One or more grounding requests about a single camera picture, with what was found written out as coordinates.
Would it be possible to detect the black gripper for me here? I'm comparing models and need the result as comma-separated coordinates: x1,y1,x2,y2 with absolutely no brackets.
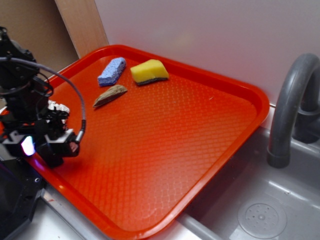
0,109,70,157

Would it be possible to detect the black box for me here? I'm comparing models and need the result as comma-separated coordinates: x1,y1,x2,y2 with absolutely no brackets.
35,142,64,168

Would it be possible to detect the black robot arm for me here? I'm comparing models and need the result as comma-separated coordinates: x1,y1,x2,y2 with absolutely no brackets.
0,27,70,166

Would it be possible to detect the crumpled white paper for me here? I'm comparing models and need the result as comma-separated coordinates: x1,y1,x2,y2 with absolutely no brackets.
48,100,70,114

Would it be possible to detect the brown wood wedge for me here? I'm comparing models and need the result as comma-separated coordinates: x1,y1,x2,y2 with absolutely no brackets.
92,84,128,108

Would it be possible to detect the blue sponge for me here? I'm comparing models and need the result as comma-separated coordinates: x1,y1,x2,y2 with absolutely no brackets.
97,57,127,87

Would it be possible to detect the red plastic tray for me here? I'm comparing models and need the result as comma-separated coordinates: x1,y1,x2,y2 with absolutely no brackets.
28,45,269,240

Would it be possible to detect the wooden board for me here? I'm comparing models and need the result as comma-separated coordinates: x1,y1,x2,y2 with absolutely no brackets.
55,0,109,58

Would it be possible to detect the yellow sponge with grey pad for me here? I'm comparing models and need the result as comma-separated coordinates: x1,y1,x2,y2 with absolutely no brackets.
130,59,169,86

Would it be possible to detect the grey plastic sink basin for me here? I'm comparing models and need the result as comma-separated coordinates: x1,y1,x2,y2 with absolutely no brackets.
178,127,320,240

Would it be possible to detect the sink drain cover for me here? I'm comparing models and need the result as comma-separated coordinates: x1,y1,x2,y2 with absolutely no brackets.
237,198,287,240

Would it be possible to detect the grey toy faucet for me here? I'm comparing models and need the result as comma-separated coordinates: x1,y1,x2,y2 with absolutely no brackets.
267,53,320,169

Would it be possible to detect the grey braided cable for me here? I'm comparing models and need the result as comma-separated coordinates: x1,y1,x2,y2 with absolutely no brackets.
0,56,87,145

